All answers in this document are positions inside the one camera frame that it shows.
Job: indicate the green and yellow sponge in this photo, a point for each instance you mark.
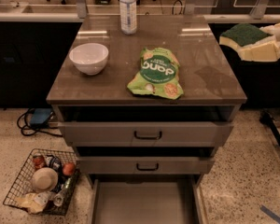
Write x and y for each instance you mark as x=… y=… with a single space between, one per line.
x=242 y=34

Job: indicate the grey drawer cabinet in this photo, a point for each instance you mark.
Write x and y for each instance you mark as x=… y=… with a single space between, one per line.
x=211 y=90

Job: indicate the bottom drawer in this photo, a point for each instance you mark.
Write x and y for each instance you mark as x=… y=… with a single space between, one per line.
x=145 y=202

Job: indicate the drawer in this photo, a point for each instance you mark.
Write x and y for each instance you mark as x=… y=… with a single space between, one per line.
x=145 y=134
x=145 y=165
x=145 y=202

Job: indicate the top drawer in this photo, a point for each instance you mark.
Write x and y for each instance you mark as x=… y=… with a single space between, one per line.
x=145 y=134

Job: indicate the middle drawer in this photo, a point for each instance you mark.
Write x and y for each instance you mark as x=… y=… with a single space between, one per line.
x=145 y=165

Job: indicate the black metal stand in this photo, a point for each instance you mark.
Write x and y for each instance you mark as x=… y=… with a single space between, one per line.
x=278 y=137

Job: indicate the green snack bag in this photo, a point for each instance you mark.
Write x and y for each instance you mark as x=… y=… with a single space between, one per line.
x=158 y=75

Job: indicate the clear plastic water bottle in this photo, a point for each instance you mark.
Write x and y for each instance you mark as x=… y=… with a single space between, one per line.
x=128 y=16

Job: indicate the white ceramic bowl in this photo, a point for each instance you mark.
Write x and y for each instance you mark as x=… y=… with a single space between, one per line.
x=89 y=58

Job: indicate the red apple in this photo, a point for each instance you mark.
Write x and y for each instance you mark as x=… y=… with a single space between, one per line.
x=69 y=168

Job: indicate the blue power box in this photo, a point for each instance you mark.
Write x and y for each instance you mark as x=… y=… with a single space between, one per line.
x=40 y=117

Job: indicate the red can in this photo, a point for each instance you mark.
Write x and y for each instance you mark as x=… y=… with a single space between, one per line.
x=39 y=161

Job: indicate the glass bottle in basket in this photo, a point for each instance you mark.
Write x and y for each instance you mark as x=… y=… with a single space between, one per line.
x=60 y=196

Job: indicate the beige round lid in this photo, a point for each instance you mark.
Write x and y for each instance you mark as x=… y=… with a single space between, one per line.
x=44 y=179

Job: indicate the yellow crumpled bag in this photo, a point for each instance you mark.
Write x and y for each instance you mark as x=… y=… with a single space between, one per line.
x=33 y=202

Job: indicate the black wire basket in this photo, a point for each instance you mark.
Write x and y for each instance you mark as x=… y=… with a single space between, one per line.
x=55 y=160

